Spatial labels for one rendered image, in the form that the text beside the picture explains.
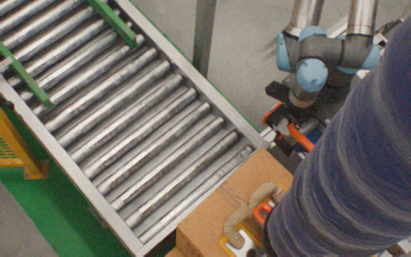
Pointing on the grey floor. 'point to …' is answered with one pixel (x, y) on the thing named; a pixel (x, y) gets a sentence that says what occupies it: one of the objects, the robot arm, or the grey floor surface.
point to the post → (204, 25)
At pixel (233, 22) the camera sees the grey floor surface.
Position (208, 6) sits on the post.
